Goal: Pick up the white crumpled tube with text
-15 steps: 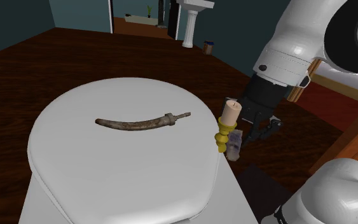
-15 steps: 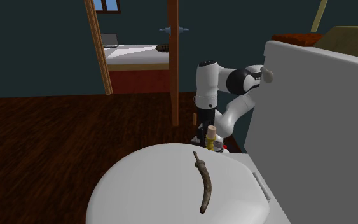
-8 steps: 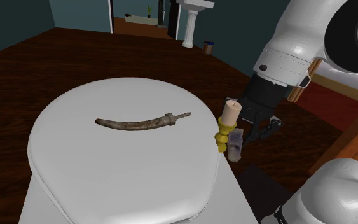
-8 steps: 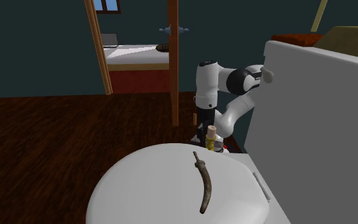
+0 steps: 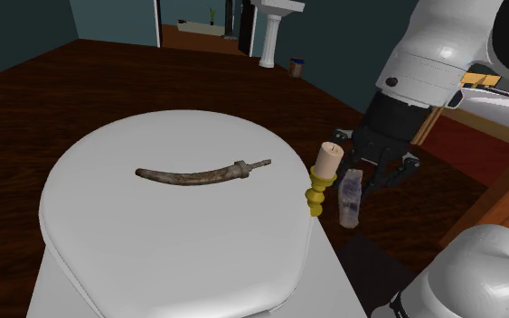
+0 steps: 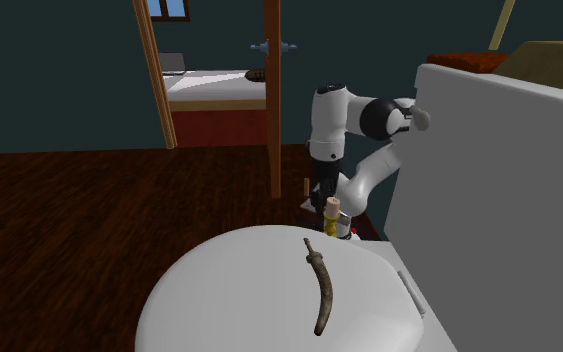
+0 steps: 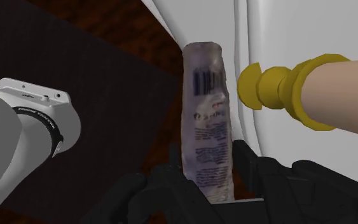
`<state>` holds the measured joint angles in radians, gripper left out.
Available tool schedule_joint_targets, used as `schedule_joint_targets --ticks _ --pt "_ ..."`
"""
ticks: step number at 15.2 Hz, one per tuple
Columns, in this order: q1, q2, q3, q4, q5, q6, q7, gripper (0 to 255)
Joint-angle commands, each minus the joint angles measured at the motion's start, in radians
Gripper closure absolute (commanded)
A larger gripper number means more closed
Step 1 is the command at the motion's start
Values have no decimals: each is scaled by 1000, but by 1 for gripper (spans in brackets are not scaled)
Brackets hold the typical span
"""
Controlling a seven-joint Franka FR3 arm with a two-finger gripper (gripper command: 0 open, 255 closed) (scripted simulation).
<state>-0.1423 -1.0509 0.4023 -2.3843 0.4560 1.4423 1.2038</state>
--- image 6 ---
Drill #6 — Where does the beige slanted pole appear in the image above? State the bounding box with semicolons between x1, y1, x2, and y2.
487;0;517;51

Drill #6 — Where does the orange red textured block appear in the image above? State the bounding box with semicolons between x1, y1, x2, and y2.
426;51;510;75

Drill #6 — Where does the window with brown frame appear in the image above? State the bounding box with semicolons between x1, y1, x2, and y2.
148;0;191;23

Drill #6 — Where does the brown wooden door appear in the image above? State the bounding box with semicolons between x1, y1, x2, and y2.
250;0;298;199

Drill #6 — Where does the curved brown sheathed dagger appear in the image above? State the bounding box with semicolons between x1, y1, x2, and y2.
303;237;334;338

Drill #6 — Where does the white toilet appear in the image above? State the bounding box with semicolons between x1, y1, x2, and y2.
134;63;563;352

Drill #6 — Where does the wooden door frame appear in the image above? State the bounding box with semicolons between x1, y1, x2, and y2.
132;0;178;150

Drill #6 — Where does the bed with red base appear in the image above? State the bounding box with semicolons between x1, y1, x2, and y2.
158;52;268;148

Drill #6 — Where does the olive brown slab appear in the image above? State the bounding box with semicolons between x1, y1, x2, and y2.
492;40;563;97

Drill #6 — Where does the beige candle on yellow holder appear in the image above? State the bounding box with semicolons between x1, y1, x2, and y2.
323;196;344;239

